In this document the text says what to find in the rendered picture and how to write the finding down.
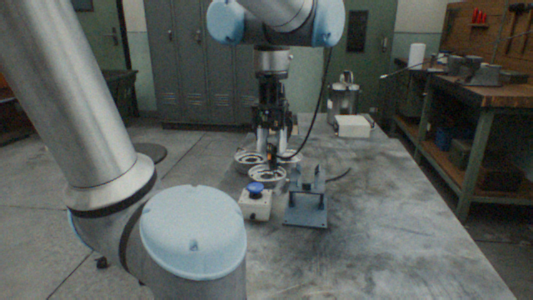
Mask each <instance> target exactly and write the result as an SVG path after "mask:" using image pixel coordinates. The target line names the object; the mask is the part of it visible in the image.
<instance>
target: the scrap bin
mask: <svg viewBox="0 0 533 300"><path fill-rule="evenodd" d="M100 71H101V73H102V76H103V78H104V81H105V83H106V85H107V88H108V90H109V92H110V94H111V96H112V100H113V101H114V103H115V106H116V108H117V111H118V113H119V115H120V118H121V120H122V122H123V125H124V127H125V128H128V127H130V126H131V120H130V117H128V116H127V112H128V107H129V103H130V98H131V95H132V88H133V84H134V82H135V81H136V73H138V70H114V69H100Z"/></svg>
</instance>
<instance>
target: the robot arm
mask: <svg viewBox="0 0 533 300"><path fill-rule="evenodd" d="M344 25H345V7H344V3H342V0H214V1H213V2H212V3H211V5H210V6H209V8H208V10H207V28H208V31H209V33H210V34H211V36H212V38H213V39H214V40H215V41H216V42H218V43H220V44H229V45H232V46H233V45H237V44H254V69H255V70H256V71H255V78H256V79H259V98H257V100H256V101H255V102H254V103H253V104H252V105H251V114H252V129H253V130H254V133H255V134H256V136H257V151H258V152H260V153H261V156H262V158H263V159H264V161H265V162H266V163H267V153H268V151H267V144H268V141H267V136H268V134H269V132H270V129H271V130H272V131H276V137H277V140H278V142H277V145H276V147H277V153H276V155H278V156H281V157H283V155H284V152H285V150H286V146H287V144H288V141H289V138H290V136H291V132H292V129H293V117H292V111H289V108H288V107H289V106H290V103H289V102H288V100H286V91H285V86H284V83H283V82H279V80H284V79H288V71H287V70H288V69H289V60H292V56H289V53H290V46H301V47H312V48H315V47H330V46H333V45H334V44H335V43H336V42H337V41H338V40H339V38H340V36H341V33H343V29H344ZM0 72H1V73H2V75H3V76H4V78H5V79H6V81H7V83H8V85H9V87H10V88H11V89H12V91H13V93H14V94H15V96H16V98H17V100H18V101H19V102H20V104H21V106H22V108H23V109H24V111H25V113H26V114H27V116H28V117H29V119H30V121H31V122H32V124H33V126H34V127H35V128H36V130H37V132H38V134H39V136H40V137H42V140H43V141H44V142H45V143H46V145H47V147H48V149H49V151H50V152H51V154H52V156H53V158H54V159H55V161H56V163H57V165H58V166H59V167H60V169H61V171H62V173H63V174H64V176H65V178H66V179H67V185H66V186H65V188H64V190H63V193H62V199H63V201H64V203H65V204H66V206H67V217H68V221H69V224H70V226H71V228H72V230H73V231H74V233H75V234H76V236H77V237H78V239H79V240H80V241H81V242H82V243H83V244H85V245H86V246H87V247H89V248H91V249H92V250H94V251H96V252H98V253H101V254H102V255H103V256H105V257H106V258H108V259H109V260H111V261H112V262H114V263H115V264H116V265H117V266H119V267H120V268H121V269H123V270H124V271H126V272H127V273H128V274H130V275H132V276H133V277H134V278H135V279H138V280H139V281H141V282H142V283H144V284H146V285H147V286H148V287H149V288H150V289H151V291H152V294H153V298H154V300H247V260H246V251H247V232H246V229H245V226H244V218H243V215H242V210H241V209H240V208H239V207H238V206H237V204H236V203H235V202H234V200H233V199H231V198H230V197H229V196H228V195H226V194H225V193H224V192H221V191H219V190H217V189H215V188H212V187H206V186H201V185H198V186H197V187H192V186H191V185H183V186H177V187H171V188H168V189H165V188H164V187H163V185H162V182H161V180H160V178H159V176H158V173H157V170H156V168H155V165H154V163H153V161H152V160H151V159H150V158H149V157H148V156H146V155H143V154H139V152H135V150H134V147H133V145H132V142H131V140H130V138H129V136H128V134H127V131H126V128H125V127H124V125H123V122H122V120H121V118H120V115H119V113H118V111H117V108H116V106H115V103H114V101H113V100H112V96H111V94H110V92H109V90H108V88H107V84H106V83H105V81H104V78H103V76H102V73H101V71H100V69H99V67H98V65H97V62H96V59H95V57H94V56H93V53H92V50H91V48H90V45H89V43H88V41H87V38H86V36H85V33H84V31H83V30H82V26H81V24H80V22H79V20H78V18H77V14H76V13H75V11H74V8H73V6H72V3H71V1H70V0H0Z"/></svg>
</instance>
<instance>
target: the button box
mask: <svg viewBox="0 0 533 300"><path fill-rule="evenodd" d="M271 204H272V190H264V191H262V192H260V193H258V195H257V196H254V195H253V193H251V192H248V191H247V188H244V190H243V192H242V195H241V198H239V200H238V203H237V206H238V207H239V208H240V209H241V210H242V215H243V218H244V220H255V221H267V222H268V221H269V217H270V213H271Z"/></svg>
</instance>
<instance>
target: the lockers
mask: <svg viewBox="0 0 533 300"><path fill-rule="evenodd" d="M213 1H214V0H143V3H144V10H145V17H146V24H147V35H148V42H149V48H150V56H151V63H152V75H153V82H154V88H155V95H156V101H157V114H158V120H159V122H160V123H162V128H163V129H175V130H196V131H217V132H237V133H254V130H253V129H252V114H251V105H252V104H253V103H254V102H255V101H256V100H257V98H259V79H256V78H255V71H256V70H255V69H254V44H237V45H233V46H232V45H229V44H220V43H219V42H216V41H215V40H214V39H213V38H212V36H211V34H210V33H209V31H208V28H207V10H208V8H209V6H210V5H211V3H212V2H213ZM197 37H199V38H200V40H201V42H197ZM199 38H198V40H199Z"/></svg>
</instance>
